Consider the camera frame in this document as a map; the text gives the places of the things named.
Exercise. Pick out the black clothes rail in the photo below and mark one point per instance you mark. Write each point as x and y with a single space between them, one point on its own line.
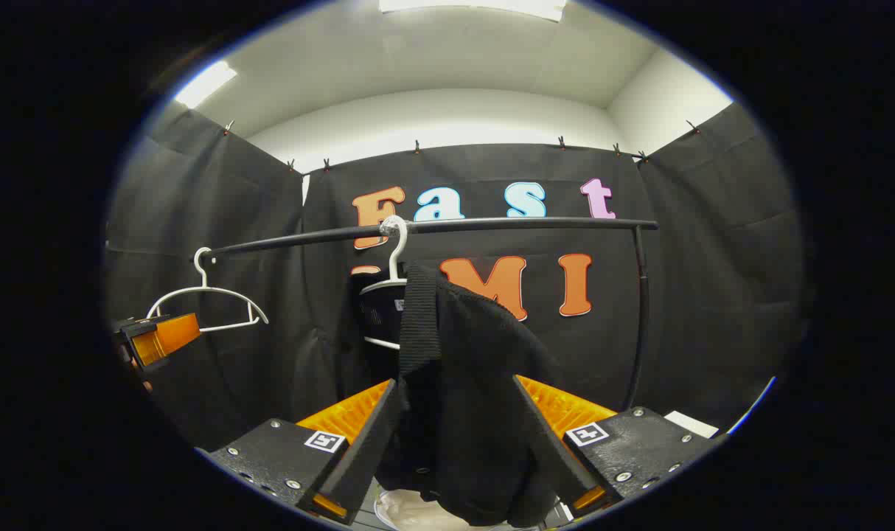
492 224

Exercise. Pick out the white paper sheet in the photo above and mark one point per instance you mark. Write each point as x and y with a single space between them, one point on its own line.
691 424

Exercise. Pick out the ceiling light panel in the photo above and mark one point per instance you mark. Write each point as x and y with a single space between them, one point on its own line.
477 6
206 83

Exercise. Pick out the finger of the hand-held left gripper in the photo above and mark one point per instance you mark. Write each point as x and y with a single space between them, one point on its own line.
175 335

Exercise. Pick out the black backdrop cloth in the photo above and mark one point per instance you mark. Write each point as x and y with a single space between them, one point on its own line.
713 258

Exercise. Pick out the row of black cloth clips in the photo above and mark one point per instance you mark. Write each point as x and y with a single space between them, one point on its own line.
416 146

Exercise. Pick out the black knit sweater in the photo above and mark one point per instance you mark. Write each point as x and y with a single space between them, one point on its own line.
469 369

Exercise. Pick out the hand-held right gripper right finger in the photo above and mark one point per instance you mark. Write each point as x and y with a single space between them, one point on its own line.
558 464

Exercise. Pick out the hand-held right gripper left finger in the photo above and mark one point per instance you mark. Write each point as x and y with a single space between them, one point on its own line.
366 457

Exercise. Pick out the white clothes hanger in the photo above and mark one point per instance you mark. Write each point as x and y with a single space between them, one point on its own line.
396 254
203 280

